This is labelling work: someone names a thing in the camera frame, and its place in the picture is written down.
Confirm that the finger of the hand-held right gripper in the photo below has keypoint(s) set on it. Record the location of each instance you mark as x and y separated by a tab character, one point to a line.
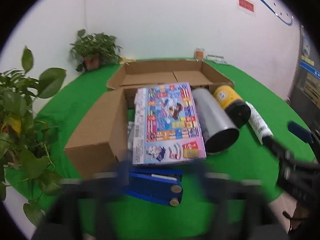
300	130
278	147

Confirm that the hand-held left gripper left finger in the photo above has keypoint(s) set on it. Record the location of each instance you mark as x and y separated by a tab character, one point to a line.
120	175

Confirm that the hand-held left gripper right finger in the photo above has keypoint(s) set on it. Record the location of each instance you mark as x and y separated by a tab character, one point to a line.
208	178

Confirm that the white bottle with black cap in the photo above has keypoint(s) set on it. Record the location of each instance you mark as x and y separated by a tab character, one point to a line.
257	122

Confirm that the brown cardboard box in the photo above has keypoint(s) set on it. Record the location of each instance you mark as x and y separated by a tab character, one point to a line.
100	130

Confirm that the silver metal can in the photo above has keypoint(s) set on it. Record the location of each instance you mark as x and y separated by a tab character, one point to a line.
212	115

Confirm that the colourful printed box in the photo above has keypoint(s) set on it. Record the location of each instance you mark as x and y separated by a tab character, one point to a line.
165	120

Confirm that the yellow jar with black lid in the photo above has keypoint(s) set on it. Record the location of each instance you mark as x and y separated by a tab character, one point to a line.
227	97

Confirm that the glass door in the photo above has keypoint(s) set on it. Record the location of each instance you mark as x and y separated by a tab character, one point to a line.
307	85

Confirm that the large leafy plant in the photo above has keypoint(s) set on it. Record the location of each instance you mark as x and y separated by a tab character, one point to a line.
25	155

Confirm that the small white box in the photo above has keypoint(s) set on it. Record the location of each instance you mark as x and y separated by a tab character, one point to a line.
217	58

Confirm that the small yellow object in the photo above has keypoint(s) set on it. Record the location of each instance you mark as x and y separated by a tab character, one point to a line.
127	60

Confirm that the small orange container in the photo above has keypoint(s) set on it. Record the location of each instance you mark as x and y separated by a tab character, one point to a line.
200	53

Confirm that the small potted plant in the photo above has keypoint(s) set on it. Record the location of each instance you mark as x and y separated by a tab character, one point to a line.
95	47

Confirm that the blue wall decal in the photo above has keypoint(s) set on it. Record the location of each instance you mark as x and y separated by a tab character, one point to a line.
288	23

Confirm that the red wall sign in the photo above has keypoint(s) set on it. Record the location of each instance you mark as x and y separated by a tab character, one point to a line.
246	5

